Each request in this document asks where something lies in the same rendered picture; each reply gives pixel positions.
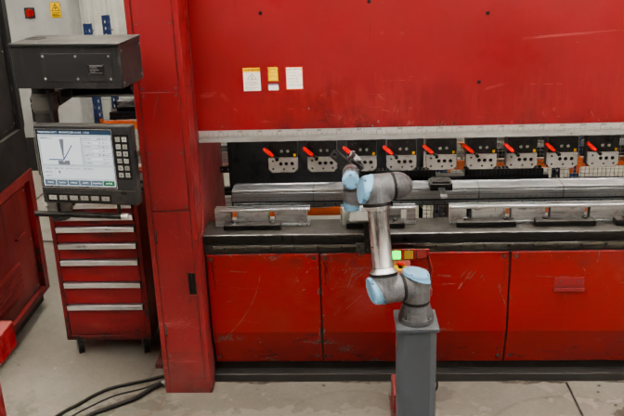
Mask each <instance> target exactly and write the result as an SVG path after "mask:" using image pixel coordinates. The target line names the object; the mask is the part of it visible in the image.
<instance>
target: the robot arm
mask: <svg viewBox="0 0 624 416"><path fill-rule="evenodd" d="M330 157H331V158H332V159H333V160H334V161H336V162H337V163H338V164H339V165H340V169H341V170H342V171H343V178H342V182H343V202H344V209H345V210H346V211H347V212H355V211H358V210H359V207H360V205H363V208H364V209H365V210H366V211H367V212H368V222H369V232H370V249H371V259H372V270H371V272H370V277H369V278H367V279H366V288H367V292H368V295H369V297H370V299H371V301H372V302H373V303H374V304H376V305H385V304H390V303H395V302H402V305H401V307H400V309H399V312H398V321H399V322H400V323H401V324H402V325H404V326H407V327H410V328H424V327H427V326H430V325H431V324H432V323H433V322H434V313H433V310H432V307H431V305H430V283H431V281H430V274H429V272H428V271H427V270H425V269H424V268H421V267H418V266H406V267H404V268H403V269H402V273H398V274H397V269H395V268H394V266H393V256H392V246H391V237H390V227H389V217H388V208H389V207H390V206H391V200H398V199H402V198H404V197H406V196H408V195H409V194H410V193H411V191H412V186H413V185H412V181H411V179H410V177H409V176H408V175H406V174H404V173H401V172H390V173H381V174H374V175H373V174H370V175H364V176H362V177H361V178H359V177H360V176H361V173H360V172H361V171H362V169H363V168H364V166H363V164H362V163H361V162H359V161H356V159H358V160H361V159H360V158H359V157H358V156H357V155H356V153H355V152H354V151H353V150H352V151H350V155H349V157H348V158H346V157H345V156H344V155H343V154H342V153H341V152H340V151H339V150H338V149H334V150H333V151H332V153H331V154H330ZM361 165H362V166H361Z"/></svg>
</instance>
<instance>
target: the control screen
mask: <svg viewBox="0 0 624 416"><path fill-rule="evenodd" d="M36 133H37V138H38V145H39V151H40V157H41V164H42V170H43V176H44V182H45V186H72V187H104V188H116V180H115V172H114V164H113V157H112V148H111V134H110V131H74V130H36ZM57 170H63V175H57Z"/></svg>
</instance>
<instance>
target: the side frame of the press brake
mask: <svg viewBox="0 0 624 416"><path fill-rule="evenodd" d="M123 4H124V14H125V22H126V30H127V34H140V37H139V42H140V50H141V59H142V69H143V78H142V79H140V80H139V81H137V82H135V83H133V91H134V100H135V108H136V124H137V133H138V142H139V150H140V159H141V168H142V176H143V185H144V193H145V202H146V211H147V219H148V228H149V244H150V253H151V262H152V270H153V278H154V288H155V296H156V305H157V313H158V321H159V331H160V339H161V348H162V364H163V373H164V381H165V390H166V393H212V391H213V387H214V384H215V371H216V361H215V351H214V344H213V337H212V331H211V320H210V309H209V298H208V287H207V276H206V265H205V254H204V244H203V240H202V235H203V233H204V231H205V229H206V227H207V225H208V223H209V221H215V207H216V206H226V200H225V188H224V175H223V173H220V166H223V163H222V150H221V142H214V143H199V134H198V123H197V112H196V100H195V89H194V78H193V67H192V56H191V44H190V33H189V12H188V0H123Z"/></svg>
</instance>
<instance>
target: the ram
mask: <svg viewBox="0 0 624 416"><path fill-rule="evenodd" d="M188 22H189V33H190V44H191V56H192V67H193V78H194V89H195V100H196V112H197V123H198V134H199V131H232V130H277V129H322V128H368V127H412V126H458V125H504V124H593V123H624V0H188ZM267 67H278V78H279V80H278V81H268V76H267ZM285 67H303V84H304V89H290V90H286V74H285ZM242 68H260V79H261V91H244V86H243V71H242ZM268 84H279V90H268ZM590 135H624V129H583V130H537V131H490V132H444V133H398V134H352V135H305V136H214V137H199V143H214V142H260V141H307V140H355V139H402V138H450V137H543V136H590Z"/></svg>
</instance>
